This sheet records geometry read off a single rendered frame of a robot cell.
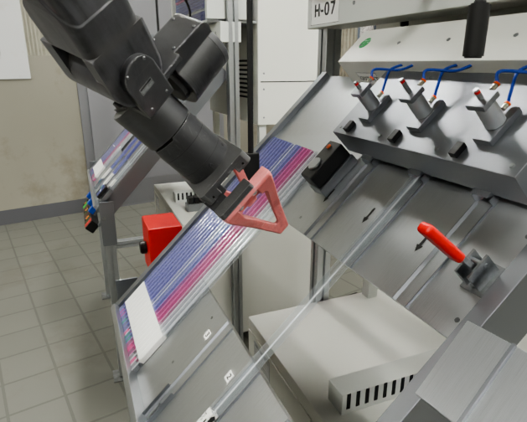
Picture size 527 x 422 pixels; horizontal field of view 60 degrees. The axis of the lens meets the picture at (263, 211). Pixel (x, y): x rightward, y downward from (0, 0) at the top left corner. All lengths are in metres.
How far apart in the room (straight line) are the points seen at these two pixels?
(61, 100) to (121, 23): 3.72
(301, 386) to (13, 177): 3.46
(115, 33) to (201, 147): 0.14
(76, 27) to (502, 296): 0.42
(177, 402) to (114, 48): 0.51
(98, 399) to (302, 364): 1.13
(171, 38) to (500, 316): 0.40
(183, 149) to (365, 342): 0.77
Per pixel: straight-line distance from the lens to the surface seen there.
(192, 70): 0.47
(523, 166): 0.50
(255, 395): 0.61
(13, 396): 2.14
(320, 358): 1.05
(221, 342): 0.71
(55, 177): 4.17
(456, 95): 0.64
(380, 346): 1.11
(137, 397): 0.81
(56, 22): 0.37
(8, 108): 4.06
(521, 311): 0.51
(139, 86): 0.40
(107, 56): 0.39
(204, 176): 0.48
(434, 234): 0.43
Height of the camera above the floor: 1.23
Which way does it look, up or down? 18 degrees down
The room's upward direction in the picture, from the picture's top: straight up
